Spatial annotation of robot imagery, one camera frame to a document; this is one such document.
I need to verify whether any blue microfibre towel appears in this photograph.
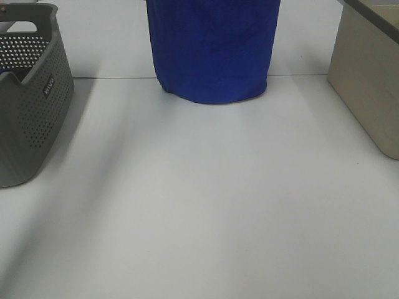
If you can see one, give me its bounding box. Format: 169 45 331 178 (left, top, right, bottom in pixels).
147 0 281 105

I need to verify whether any grey perforated plastic basket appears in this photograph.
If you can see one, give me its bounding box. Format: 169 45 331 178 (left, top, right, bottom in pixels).
1 3 74 187

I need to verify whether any beige storage box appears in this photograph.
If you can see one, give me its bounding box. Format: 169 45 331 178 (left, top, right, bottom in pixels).
327 1 398 159

